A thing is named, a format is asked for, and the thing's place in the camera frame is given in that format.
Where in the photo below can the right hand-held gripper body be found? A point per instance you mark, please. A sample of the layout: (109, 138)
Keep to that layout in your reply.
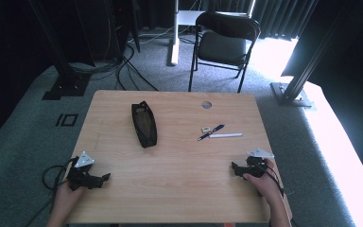
(256, 167)

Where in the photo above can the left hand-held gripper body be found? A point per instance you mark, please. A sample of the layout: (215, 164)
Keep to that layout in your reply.
(81, 176)

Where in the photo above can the white pen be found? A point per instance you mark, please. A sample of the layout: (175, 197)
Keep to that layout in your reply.
(226, 135)

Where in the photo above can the blue pen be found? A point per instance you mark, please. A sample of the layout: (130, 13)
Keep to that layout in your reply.
(211, 131)

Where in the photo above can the small white eraser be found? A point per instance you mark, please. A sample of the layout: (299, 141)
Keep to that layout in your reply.
(205, 129)

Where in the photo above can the black pencil case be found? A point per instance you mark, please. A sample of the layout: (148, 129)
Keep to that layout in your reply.
(144, 124)

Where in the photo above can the person's right hand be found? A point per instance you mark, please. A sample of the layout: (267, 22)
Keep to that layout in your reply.
(263, 184)

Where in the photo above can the person's left hand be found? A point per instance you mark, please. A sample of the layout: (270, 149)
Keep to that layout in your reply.
(68, 195)

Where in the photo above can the black metal stand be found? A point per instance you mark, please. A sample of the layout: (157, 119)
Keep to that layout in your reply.
(64, 75)
(296, 85)

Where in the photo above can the black folding chair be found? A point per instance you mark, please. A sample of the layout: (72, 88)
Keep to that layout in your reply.
(222, 47)

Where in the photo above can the dark cabinet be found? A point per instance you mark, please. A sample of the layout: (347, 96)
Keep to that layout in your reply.
(123, 28)

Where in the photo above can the dark curtain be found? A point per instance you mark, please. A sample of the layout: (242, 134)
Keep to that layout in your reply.
(280, 17)

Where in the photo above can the white desk frame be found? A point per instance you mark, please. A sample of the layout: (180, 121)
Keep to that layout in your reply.
(175, 38)

